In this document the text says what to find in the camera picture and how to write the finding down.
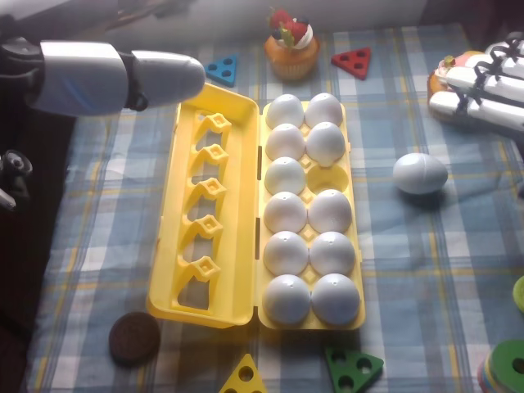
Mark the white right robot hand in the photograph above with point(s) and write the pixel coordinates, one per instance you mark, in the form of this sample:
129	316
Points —
495	98

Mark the white toy egg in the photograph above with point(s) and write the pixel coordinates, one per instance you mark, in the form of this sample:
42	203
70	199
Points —
286	252
326	143
285	211
330	211
285	142
285	176
324	109
286	299
285	110
419	174
332	253
335	299

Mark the yellow egg carton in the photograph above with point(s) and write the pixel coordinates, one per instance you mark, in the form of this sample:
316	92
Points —
241	204

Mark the peach topped toy cupcake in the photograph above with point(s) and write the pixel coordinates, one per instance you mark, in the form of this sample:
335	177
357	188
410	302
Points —
435	84

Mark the red triangle block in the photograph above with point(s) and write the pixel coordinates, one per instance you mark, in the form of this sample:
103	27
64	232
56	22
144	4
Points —
355	67

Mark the blue plaid tablecloth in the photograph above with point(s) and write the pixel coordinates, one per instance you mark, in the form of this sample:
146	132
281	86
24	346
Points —
409	266

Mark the strawberry topped toy cupcake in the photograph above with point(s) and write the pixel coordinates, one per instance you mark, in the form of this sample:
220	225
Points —
291	55

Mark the blue triangle block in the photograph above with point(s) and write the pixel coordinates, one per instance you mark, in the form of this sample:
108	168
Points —
223	73

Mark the stack of coloured rings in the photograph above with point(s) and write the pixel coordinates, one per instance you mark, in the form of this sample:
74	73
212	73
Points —
485	376

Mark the green triangle block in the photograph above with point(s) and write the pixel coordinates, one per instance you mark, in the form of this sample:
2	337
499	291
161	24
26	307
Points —
352	372

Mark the yellow triangle block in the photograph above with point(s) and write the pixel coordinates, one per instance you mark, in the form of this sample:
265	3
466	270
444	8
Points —
245	385

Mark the chocolate sandwich cookie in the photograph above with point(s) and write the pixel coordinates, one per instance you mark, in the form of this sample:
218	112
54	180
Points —
134	339

